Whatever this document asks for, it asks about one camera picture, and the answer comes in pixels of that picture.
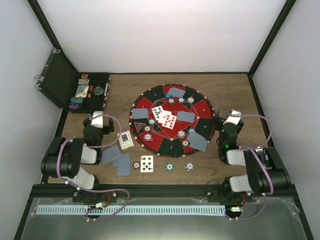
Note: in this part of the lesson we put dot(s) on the purple chip stack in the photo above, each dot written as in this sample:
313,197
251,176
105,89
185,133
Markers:
189,166

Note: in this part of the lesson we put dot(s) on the chips in case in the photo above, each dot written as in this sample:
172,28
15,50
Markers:
76,102

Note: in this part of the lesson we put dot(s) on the card deck in case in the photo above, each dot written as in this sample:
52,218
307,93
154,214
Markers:
82,91

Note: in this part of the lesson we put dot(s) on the white playing card box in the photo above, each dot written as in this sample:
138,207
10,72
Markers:
125,140

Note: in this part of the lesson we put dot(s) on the brown 100 chips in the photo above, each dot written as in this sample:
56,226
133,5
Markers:
171,101
147,128

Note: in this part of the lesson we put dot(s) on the blue cards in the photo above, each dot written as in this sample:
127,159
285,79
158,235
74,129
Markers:
197,141

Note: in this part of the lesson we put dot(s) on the blue 10 chips seat two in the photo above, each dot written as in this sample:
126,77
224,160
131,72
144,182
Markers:
148,137

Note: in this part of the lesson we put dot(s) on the red hearts face up card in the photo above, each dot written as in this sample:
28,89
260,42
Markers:
167,120

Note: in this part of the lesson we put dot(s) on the blue 10 chips seat ten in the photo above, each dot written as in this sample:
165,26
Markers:
181,133

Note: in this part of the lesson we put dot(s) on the clear round dealer button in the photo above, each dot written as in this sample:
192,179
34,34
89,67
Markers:
98,90

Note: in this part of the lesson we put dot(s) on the light blue slotted cable duct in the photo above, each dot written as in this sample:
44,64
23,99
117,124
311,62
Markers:
134,210

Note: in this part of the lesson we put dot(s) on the brown 100 chip stack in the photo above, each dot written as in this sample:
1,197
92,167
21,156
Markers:
136,165

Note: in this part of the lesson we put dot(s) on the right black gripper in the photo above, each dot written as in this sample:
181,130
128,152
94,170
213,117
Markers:
219,120

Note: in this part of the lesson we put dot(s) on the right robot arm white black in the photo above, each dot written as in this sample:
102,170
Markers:
265,171

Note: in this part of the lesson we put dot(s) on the nine of clubs card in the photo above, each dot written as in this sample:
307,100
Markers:
156,111

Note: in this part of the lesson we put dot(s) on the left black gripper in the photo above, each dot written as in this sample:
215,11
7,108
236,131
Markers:
111,126

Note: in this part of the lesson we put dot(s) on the seven of clubs card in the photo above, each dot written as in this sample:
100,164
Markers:
146,164

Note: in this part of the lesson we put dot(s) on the black poker chip case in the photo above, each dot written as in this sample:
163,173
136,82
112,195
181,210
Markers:
59,81

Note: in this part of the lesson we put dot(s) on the triangular all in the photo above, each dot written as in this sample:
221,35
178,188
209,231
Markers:
139,126

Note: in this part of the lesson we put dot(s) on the dealt blue backed card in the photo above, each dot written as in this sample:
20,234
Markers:
115,163

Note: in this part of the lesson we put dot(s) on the round red black poker mat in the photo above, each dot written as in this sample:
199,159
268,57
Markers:
165,142

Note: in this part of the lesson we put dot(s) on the teal chip stack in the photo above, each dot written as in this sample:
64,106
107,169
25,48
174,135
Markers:
169,166

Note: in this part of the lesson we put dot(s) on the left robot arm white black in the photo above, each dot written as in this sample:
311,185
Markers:
64,158

